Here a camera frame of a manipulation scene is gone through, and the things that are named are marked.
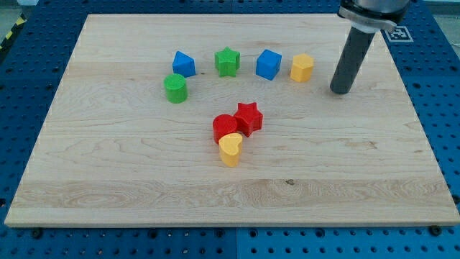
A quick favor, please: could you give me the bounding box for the yellow hexagon block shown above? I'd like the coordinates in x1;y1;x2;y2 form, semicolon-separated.
290;53;314;83

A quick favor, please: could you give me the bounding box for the blue cube block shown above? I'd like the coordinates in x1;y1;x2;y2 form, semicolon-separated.
256;49;282;81

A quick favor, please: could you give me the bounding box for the blue triangle block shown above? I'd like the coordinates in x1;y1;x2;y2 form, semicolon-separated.
172;51;196;78

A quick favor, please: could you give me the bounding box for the red cylinder block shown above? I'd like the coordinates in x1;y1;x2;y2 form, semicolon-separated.
212;114;238;144

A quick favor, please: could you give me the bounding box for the light wooden board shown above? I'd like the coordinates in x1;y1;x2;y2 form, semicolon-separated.
5;14;459;227

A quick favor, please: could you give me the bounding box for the green star block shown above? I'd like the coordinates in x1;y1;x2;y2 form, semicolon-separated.
214;47;240;77

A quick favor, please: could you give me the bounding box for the white fiducial marker tag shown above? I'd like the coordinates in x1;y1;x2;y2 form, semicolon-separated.
385;26;413;42

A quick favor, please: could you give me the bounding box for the red star block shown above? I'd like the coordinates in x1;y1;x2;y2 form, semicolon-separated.
234;102;263;137

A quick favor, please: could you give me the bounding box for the yellow heart block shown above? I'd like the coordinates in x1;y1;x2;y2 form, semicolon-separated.
218;133;243;167

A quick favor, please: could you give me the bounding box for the green cylinder block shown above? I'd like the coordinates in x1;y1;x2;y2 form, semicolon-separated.
164;73;188;104

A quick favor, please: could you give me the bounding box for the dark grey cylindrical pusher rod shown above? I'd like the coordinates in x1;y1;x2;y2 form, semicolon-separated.
330;27;375;94

